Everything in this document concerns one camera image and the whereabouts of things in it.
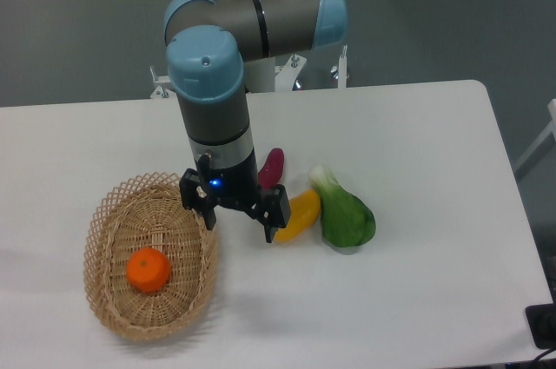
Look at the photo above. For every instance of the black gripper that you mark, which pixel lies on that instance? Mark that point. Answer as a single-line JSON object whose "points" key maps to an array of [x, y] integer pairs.
{"points": [[235, 188]]}

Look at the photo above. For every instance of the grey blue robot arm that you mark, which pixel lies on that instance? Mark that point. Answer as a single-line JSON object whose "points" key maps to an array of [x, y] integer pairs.
{"points": [[208, 44]]}

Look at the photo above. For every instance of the woven wicker basket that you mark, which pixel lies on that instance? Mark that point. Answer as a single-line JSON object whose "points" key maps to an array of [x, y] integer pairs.
{"points": [[147, 211]]}

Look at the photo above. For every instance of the purple sweet potato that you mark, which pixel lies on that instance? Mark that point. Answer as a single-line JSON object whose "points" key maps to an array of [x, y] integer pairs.
{"points": [[271, 172]]}

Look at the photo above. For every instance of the yellow pepper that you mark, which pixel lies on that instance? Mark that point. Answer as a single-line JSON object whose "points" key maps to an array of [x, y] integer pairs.
{"points": [[305, 210]]}

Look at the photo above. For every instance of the orange fruit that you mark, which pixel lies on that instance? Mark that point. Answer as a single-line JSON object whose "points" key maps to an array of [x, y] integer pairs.
{"points": [[148, 269]]}

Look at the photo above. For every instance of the green bok choy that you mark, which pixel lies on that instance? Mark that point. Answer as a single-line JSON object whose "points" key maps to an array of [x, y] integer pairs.
{"points": [[346, 221]]}

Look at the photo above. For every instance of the black device at edge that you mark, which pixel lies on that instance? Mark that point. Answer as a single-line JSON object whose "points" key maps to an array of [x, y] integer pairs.
{"points": [[541, 321]]}

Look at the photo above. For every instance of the white frame at right edge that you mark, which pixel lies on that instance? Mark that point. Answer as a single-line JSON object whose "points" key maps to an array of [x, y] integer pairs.
{"points": [[539, 147]]}

